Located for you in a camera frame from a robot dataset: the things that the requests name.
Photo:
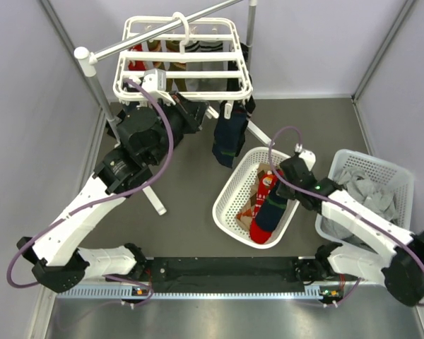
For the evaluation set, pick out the white perforated oval basket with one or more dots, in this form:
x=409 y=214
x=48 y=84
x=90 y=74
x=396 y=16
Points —
x=236 y=193

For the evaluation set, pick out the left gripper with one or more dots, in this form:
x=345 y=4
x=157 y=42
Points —
x=192 y=113

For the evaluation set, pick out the grey striped sock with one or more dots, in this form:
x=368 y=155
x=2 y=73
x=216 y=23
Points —
x=193 y=47
x=211 y=84

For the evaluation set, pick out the white clip sock hanger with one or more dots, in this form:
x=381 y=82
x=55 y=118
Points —
x=203 y=60

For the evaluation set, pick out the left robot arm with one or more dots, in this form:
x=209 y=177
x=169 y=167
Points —
x=148 y=134

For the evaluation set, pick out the red patterned christmas sock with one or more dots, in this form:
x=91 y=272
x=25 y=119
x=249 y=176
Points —
x=266 y=183

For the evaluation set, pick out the argyle beige orange sock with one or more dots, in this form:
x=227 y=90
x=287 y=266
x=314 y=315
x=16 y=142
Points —
x=245 y=215

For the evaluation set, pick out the white rack base foot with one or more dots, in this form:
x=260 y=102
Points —
x=154 y=200

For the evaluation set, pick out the navy santa belt sock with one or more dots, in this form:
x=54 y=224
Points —
x=229 y=136

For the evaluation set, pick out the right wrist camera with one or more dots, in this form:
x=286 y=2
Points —
x=308 y=156

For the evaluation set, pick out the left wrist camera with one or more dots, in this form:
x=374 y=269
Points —
x=154 y=80

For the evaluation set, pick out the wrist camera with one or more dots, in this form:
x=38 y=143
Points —
x=154 y=80
x=308 y=156

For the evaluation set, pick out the grey clothes in basket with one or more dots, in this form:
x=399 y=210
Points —
x=368 y=193

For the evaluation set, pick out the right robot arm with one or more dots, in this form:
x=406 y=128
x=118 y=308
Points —
x=395 y=258

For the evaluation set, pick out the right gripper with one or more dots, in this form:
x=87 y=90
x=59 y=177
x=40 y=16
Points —
x=283 y=191

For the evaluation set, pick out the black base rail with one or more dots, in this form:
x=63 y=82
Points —
x=224 y=274

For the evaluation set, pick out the far silver rack pole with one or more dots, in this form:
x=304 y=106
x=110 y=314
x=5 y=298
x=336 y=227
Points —
x=252 y=9

